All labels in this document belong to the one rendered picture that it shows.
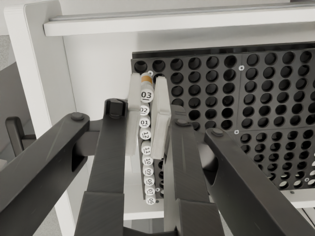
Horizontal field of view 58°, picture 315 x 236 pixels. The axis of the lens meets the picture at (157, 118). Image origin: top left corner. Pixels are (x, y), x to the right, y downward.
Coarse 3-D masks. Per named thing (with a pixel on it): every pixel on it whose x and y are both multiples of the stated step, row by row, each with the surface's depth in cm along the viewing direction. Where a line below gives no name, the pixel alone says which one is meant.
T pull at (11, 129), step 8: (8, 120) 29; (16, 120) 29; (8, 128) 29; (16, 128) 29; (16, 136) 30; (24, 136) 30; (32, 136) 30; (16, 144) 30; (24, 144) 30; (16, 152) 30
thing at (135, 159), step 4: (136, 144) 38; (136, 148) 38; (136, 152) 39; (132, 156) 39; (136, 156) 39; (132, 160) 39; (136, 160) 39; (132, 164) 39; (136, 164) 39; (132, 168) 40; (136, 168) 40; (140, 168) 40; (132, 172) 40; (136, 172) 40
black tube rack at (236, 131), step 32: (160, 64) 31; (192, 64) 31; (224, 64) 29; (256, 64) 29; (288, 64) 29; (192, 96) 30; (224, 96) 30; (256, 96) 30; (288, 96) 30; (224, 128) 32; (256, 128) 32; (288, 128) 32; (160, 160) 33; (256, 160) 34; (288, 160) 34; (160, 192) 35
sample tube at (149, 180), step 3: (153, 174) 34; (144, 177) 33; (147, 177) 33; (150, 177) 33; (153, 177) 33; (144, 180) 33; (147, 180) 33; (150, 180) 33; (153, 180) 33; (147, 183) 33; (150, 183) 33; (153, 183) 33
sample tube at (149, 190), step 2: (154, 184) 34; (146, 186) 34; (148, 186) 33; (150, 186) 33; (152, 186) 33; (154, 186) 34; (146, 188) 33; (148, 188) 33; (150, 188) 33; (152, 188) 33; (154, 188) 34; (146, 190) 33; (148, 190) 33; (150, 190) 33; (152, 190) 33; (154, 190) 33; (146, 192) 33; (148, 192) 33; (150, 192) 34; (152, 192) 34; (154, 192) 34; (148, 194) 34; (150, 194) 34; (152, 194) 34
